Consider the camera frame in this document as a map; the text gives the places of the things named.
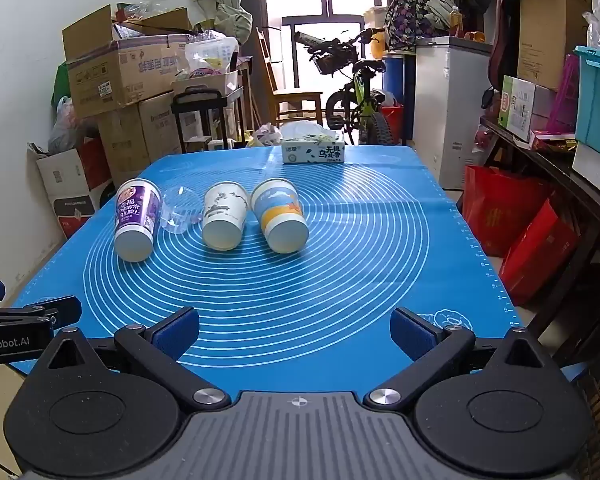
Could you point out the white chest freezer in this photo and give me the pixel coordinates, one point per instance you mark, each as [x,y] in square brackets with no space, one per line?
[442,110]

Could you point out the dark wooden side table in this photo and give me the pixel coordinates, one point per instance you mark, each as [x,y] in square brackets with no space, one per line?
[555,175]

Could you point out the large open cardboard box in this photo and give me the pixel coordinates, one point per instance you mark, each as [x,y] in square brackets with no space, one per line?
[125,72]

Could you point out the clear plastic cup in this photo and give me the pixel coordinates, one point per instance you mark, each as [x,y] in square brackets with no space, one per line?
[177,210]

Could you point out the blue and yellow paper cup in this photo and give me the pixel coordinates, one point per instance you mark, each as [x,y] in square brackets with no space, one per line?
[280,212]

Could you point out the white printed paper cup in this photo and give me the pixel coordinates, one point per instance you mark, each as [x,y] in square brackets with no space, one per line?
[223,215]

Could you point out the orange drink bottle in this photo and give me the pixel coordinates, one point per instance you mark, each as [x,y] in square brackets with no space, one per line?
[456,22]

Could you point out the red plastic bucket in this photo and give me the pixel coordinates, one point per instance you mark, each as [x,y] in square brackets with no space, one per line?
[393,122]

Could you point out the white and green carton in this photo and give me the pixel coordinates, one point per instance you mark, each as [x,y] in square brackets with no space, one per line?
[522,107]

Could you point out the red gift bag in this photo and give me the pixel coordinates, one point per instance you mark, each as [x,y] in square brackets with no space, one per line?
[540,255]
[500,207]

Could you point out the pink plastic frame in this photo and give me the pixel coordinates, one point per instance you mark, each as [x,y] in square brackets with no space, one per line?
[565,95]

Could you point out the yellow plastic jug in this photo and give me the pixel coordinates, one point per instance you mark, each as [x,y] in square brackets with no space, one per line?
[377,45]

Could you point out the green bicycle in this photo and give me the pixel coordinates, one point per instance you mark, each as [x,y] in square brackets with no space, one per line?
[360,95]

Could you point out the tall brown cardboard box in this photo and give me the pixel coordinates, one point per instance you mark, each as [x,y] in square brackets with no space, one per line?
[550,35]

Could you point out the purple paper cup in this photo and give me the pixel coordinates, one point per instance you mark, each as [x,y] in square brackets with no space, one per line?
[136,215]

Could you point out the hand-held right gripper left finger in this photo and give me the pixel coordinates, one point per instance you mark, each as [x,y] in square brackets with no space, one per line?
[176,334]

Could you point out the black utility cart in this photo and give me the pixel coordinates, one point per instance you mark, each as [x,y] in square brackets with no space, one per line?
[200,110]

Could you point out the white and red cardboard box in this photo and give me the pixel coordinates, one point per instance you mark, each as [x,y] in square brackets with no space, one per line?
[72,185]

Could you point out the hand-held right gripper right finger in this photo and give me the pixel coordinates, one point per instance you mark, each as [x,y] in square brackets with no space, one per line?
[411,335]

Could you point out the blue plastic barrel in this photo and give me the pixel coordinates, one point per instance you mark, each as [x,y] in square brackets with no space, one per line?
[396,77]

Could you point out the floral fabric bag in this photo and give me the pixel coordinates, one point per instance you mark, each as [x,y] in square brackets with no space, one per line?
[405,20]

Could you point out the red and white plastic bag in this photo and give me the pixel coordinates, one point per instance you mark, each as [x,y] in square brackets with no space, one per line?
[67,125]

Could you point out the blue silicone mat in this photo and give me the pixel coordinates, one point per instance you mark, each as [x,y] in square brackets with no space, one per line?
[305,270]

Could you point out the white tissue box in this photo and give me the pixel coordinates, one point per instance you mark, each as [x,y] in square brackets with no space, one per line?
[312,152]

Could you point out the wooden chair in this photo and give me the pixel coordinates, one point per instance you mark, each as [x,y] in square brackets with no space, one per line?
[292,97]

